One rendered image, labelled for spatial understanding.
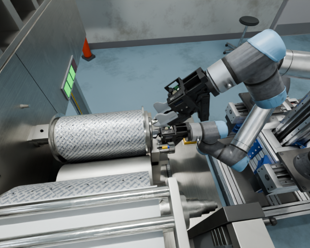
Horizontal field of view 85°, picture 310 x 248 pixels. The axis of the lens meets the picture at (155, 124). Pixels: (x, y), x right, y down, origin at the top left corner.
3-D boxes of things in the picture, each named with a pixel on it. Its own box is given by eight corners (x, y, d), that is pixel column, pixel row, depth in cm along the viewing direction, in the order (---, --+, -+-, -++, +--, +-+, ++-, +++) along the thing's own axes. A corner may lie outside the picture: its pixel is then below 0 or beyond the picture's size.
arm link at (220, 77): (228, 72, 46) (240, 92, 41) (212, 81, 48) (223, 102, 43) (217, 53, 41) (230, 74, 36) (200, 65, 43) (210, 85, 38)
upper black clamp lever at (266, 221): (277, 225, 27) (280, 225, 26) (245, 231, 28) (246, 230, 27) (273, 216, 28) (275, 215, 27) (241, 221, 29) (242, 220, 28)
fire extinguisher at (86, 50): (96, 53, 309) (86, 20, 265) (95, 61, 294) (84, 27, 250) (82, 54, 306) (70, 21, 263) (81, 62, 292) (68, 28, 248)
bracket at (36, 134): (50, 140, 47) (47, 137, 46) (29, 142, 47) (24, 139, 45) (55, 126, 50) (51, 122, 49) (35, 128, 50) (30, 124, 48)
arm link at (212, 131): (224, 142, 71) (232, 131, 64) (199, 145, 70) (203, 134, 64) (218, 128, 76) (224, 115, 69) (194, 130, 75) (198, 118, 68)
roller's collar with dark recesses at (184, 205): (186, 231, 32) (192, 227, 27) (154, 235, 31) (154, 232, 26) (179, 195, 36) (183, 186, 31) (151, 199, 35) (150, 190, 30)
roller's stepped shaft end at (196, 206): (216, 215, 32) (222, 212, 29) (185, 220, 32) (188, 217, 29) (211, 198, 34) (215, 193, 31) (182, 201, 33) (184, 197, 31)
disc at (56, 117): (68, 170, 52) (43, 146, 40) (67, 170, 52) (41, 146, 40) (76, 131, 61) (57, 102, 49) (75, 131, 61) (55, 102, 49)
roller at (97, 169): (154, 200, 53) (154, 189, 43) (70, 211, 51) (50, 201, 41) (150, 164, 60) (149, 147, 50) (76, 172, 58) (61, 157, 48)
